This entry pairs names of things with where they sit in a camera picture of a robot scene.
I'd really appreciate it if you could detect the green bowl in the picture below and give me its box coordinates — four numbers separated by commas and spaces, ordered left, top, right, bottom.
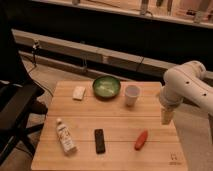
92, 75, 121, 99

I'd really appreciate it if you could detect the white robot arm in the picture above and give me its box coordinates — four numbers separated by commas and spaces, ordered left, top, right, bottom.
159, 61, 213, 125

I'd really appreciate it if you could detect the white sponge block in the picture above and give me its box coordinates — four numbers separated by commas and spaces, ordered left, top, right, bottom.
72, 86, 86, 100

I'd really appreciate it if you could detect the black office chair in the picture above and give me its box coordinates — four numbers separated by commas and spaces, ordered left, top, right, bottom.
0, 79, 48, 166

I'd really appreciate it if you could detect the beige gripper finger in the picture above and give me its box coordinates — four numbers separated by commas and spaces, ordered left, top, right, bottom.
161, 108, 174, 125

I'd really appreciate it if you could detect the white ceramic cup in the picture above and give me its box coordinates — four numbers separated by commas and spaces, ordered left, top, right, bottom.
125, 85, 140, 106

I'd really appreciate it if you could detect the black remote control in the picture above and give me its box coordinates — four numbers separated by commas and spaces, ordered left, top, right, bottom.
94, 129, 105, 154

